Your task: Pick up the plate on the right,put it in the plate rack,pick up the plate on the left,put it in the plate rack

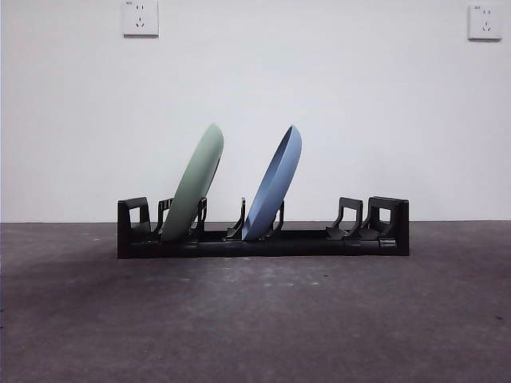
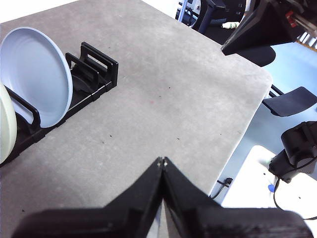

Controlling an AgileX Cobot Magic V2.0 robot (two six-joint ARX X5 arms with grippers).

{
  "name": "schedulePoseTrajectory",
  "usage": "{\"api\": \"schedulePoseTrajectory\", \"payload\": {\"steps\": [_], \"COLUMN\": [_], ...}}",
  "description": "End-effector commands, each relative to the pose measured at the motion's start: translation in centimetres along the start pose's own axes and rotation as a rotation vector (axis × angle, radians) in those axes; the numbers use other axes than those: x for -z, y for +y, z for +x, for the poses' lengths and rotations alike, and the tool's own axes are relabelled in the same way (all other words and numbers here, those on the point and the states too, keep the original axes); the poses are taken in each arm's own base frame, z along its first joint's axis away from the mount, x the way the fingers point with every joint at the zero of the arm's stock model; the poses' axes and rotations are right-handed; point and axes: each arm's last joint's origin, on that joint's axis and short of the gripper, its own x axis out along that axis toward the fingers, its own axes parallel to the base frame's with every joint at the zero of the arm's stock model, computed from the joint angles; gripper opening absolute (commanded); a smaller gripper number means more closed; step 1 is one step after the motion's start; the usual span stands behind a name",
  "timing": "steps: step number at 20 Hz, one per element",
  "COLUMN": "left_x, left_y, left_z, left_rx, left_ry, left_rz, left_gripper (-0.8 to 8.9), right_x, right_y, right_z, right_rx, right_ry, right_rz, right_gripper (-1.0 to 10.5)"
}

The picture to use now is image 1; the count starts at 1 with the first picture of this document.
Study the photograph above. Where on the white wall socket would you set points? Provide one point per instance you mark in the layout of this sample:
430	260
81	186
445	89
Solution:
140	20
485	24

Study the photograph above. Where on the green round plate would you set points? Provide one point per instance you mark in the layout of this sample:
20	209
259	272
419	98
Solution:
195	183

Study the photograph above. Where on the black plastic plate rack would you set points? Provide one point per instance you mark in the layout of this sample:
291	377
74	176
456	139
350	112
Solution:
303	247

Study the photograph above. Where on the blue round plate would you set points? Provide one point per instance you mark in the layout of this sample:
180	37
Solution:
275	183

